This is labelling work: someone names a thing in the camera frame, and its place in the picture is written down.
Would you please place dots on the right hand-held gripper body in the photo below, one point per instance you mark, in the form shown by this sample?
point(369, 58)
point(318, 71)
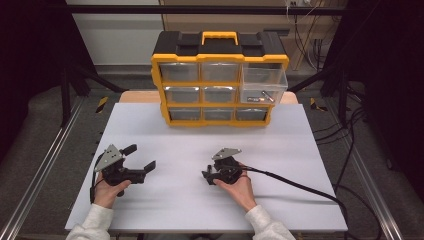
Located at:
point(228, 170)

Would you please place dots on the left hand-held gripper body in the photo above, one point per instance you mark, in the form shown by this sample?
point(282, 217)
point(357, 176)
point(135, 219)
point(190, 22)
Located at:
point(116, 175)

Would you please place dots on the black and orange battery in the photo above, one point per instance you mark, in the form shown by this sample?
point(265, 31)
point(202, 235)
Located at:
point(267, 96)
point(254, 99)

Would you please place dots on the large clear plastic drawer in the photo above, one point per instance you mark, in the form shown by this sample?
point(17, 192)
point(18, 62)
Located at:
point(263, 76)

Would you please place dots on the person's left hand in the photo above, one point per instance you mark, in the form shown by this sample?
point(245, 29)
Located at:
point(106, 196)

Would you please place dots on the person's right hand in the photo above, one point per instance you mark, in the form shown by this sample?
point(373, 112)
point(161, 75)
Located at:
point(241, 191)

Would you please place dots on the black and yellow hazard tape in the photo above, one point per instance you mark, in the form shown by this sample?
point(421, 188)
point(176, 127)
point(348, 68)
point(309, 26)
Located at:
point(102, 104)
point(316, 105)

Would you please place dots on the wooden board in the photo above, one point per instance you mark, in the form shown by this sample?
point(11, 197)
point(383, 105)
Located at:
point(140, 96)

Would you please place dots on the set of small clear drawers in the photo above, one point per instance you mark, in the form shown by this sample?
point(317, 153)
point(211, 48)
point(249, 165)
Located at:
point(185, 95)

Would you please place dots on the black metal stand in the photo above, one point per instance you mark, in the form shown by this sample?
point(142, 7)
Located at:
point(65, 96)
point(343, 96)

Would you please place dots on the yellow and black organizer cabinet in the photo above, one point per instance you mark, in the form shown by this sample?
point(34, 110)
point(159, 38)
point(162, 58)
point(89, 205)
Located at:
point(216, 46)

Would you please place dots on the dark curtain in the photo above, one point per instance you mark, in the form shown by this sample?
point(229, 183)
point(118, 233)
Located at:
point(30, 66)
point(393, 83)

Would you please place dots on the aluminium floor rail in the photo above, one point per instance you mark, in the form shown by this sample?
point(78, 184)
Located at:
point(376, 200)
point(40, 166)

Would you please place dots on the white wall panel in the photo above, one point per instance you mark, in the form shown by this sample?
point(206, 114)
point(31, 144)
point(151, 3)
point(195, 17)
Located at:
point(116, 36)

